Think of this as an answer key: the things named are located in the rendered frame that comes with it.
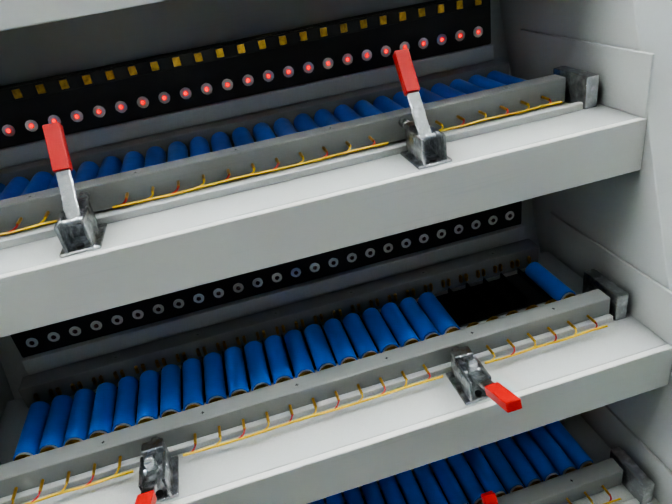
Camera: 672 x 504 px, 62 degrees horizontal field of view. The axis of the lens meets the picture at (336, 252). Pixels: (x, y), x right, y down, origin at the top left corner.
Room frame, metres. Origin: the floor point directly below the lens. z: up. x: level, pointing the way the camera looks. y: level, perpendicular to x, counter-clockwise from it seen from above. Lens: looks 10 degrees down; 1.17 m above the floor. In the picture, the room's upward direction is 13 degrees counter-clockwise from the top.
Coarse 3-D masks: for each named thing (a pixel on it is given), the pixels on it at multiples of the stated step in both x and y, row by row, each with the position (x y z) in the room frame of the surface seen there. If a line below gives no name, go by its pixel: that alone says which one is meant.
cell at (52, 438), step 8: (56, 400) 0.49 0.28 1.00; (64, 400) 0.49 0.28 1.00; (72, 400) 0.50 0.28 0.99; (56, 408) 0.48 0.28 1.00; (64, 408) 0.49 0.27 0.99; (48, 416) 0.48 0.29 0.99; (56, 416) 0.47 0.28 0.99; (64, 416) 0.48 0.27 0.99; (48, 424) 0.47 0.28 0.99; (56, 424) 0.46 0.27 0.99; (64, 424) 0.47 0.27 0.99; (48, 432) 0.46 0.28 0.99; (56, 432) 0.46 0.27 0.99; (64, 432) 0.46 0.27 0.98; (48, 440) 0.45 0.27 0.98; (56, 440) 0.45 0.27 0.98; (40, 448) 0.44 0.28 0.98
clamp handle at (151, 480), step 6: (144, 462) 0.39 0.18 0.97; (150, 462) 0.39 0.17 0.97; (156, 462) 0.40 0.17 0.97; (150, 468) 0.39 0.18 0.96; (156, 468) 0.40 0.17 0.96; (150, 474) 0.39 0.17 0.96; (156, 474) 0.39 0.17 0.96; (144, 480) 0.38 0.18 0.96; (150, 480) 0.38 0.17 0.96; (156, 480) 0.38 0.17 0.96; (144, 486) 0.37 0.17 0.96; (150, 486) 0.37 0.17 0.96; (156, 486) 0.37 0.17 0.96; (144, 492) 0.36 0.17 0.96; (150, 492) 0.36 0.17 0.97; (138, 498) 0.35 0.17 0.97; (144, 498) 0.35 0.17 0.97; (150, 498) 0.35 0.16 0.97; (156, 498) 0.36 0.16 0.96
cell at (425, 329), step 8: (400, 304) 0.55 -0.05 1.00; (408, 304) 0.54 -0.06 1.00; (416, 304) 0.54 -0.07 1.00; (408, 312) 0.53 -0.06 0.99; (416, 312) 0.53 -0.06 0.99; (408, 320) 0.53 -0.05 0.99; (416, 320) 0.52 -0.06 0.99; (424, 320) 0.51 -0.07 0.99; (416, 328) 0.51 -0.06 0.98; (424, 328) 0.50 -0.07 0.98; (432, 328) 0.50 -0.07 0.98; (424, 336) 0.49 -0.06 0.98
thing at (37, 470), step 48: (480, 336) 0.47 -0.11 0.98; (528, 336) 0.48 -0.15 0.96; (576, 336) 0.47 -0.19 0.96; (288, 384) 0.46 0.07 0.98; (336, 384) 0.45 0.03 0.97; (384, 384) 0.45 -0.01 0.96; (144, 432) 0.43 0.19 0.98; (192, 432) 0.43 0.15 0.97; (0, 480) 0.41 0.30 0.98; (48, 480) 0.42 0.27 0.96
